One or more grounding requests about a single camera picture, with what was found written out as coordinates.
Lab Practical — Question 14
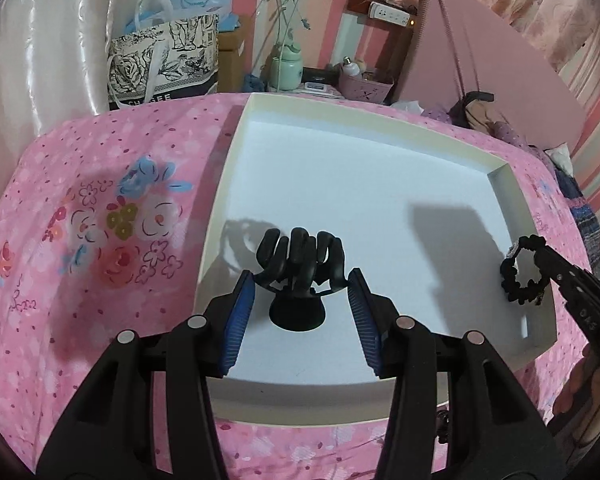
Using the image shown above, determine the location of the black claw hair clip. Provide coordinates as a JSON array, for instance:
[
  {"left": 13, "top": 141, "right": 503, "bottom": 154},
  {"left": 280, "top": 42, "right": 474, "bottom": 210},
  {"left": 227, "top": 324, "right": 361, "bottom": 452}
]
[{"left": 254, "top": 228, "right": 348, "bottom": 333}]

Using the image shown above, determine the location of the white shallow cardboard tray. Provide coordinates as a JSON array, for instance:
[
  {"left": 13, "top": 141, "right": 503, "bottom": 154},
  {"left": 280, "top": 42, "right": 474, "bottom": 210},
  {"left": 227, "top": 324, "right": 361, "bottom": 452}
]
[{"left": 195, "top": 93, "right": 557, "bottom": 426}]

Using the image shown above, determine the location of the white power strip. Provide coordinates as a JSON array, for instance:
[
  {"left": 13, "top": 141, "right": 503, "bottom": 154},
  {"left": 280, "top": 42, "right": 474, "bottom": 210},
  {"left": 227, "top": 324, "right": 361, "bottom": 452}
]
[{"left": 368, "top": 1, "right": 415, "bottom": 27}]

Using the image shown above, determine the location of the cream satin curtain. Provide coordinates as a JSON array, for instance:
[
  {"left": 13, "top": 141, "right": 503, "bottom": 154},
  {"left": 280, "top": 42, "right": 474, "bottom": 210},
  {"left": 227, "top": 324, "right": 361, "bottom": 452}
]
[{"left": 0, "top": 0, "right": 140, "bottom": 199}]

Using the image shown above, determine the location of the green water bottle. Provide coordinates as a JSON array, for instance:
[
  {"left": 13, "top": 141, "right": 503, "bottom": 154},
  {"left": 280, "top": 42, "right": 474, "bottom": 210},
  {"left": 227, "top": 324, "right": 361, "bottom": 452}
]
[{"left": 268, "top": 42, "right": 303, "bottom": 91}]

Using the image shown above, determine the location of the pink headboard panel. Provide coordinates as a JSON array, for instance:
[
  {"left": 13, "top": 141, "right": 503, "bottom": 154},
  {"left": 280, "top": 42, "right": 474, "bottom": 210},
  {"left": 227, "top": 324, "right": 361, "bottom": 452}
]
[{"left": 394, "top": 0, "right": 586, "bottom": 150}]

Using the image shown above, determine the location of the black white floral tote bag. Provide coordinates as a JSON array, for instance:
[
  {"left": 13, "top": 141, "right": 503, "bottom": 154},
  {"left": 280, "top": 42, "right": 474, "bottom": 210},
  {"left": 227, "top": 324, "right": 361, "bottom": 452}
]
[{"left": 107, "top": 14, "right": 219, "bottom": 110}]

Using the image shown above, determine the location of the pink plastic basket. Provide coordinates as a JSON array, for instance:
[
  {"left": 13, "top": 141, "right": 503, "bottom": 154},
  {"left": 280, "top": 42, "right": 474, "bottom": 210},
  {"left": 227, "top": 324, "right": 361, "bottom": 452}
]
[{"left": 338, "top": 73, "right": 394, "bottom": 104}]

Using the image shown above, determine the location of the pink floral bed sheet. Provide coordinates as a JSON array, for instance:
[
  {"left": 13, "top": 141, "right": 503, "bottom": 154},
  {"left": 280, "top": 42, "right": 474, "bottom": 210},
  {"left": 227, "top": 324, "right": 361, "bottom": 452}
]
[{"left": 0, "top": 94, "right": 588, "bottom": 479}]

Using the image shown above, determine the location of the light blue paper bag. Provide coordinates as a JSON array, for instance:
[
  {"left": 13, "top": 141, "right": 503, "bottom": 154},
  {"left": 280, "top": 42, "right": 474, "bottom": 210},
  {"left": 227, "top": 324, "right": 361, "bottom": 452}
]
[{"left": 122, "top": 0, "right": 239, "bottom": 35}]

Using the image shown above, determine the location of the brown cardboard box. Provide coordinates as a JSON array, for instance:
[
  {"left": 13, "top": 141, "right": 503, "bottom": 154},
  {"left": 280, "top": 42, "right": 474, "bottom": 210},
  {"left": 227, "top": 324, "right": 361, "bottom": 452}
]
[{"left": 218, "top": 14, "right": 252, "bottom": 93}]

